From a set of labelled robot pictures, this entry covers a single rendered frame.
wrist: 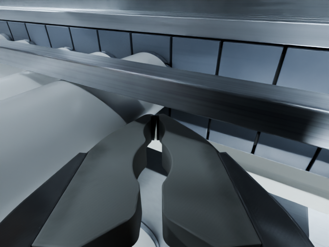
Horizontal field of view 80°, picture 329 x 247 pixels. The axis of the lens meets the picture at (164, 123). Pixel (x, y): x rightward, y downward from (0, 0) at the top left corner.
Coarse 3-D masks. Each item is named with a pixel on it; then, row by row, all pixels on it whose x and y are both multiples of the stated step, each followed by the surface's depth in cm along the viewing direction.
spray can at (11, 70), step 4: (60, 48) 20; (64, 48) 20; (68, 48) 21; (0, 64) 16; (4, 64) 16; (0, 68) 15; (4, 68) 16; (8, 68) 16; (12, 68) 16; (16, 68) 16; (0, 72) 15; (4, 72) 15; (8, 72) 16; (12, 72) 16; (16, 72) 16; (0, 76) 15
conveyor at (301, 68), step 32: (0, 32) 26; (32, 32) 23; (64, 32) 20; (96, 32) 18; (128, 32) 17; (192, 64) 15; (224, 64) 14; (256, 64) 13; (288, 64) 12; (320, 64) 11; (192, 128) 18; (224, 128) 16; (288, 160) 15; (320, 160) 14
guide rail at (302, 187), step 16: (160, 144) 16; (240, 160) 14; (256, 160) 14; (256, 176) 13; (272, 176) 13; (288, 176) 13; (304, 176) 13; (320, 176) 13; (272, 192) 13; (288, 192) 12; (304, 192) 12; (320, 192) 12; (320, 208) 12
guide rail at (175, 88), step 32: (32, 64) 11; (64, 64) 10; (96, 64) 9; (128, 64) 9; (128, 96) 9; (160, 96) 8; (192, 96) 7; (224, 96) 6; (256, 96) 6; (288, 96) 6; (320, 96) 6; (256, 128) 6; (288, 128) 6; (320, 128) 5
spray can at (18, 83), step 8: (112, 56) 18; (24, 72) 13; (32, 72) 13; (0, 80) 12; (8, 80) 12; (16, 80) 12; (24, 80) 13; (32, 80) 13; (40, 80) 13; (48, 80) 13; (56, 80) 14; (0, 88) 12; (8, 88) 12; (16, 88) 12; (24, 88) 12; (32, 88) 12; (0, 96) 11; (8, 96) 11
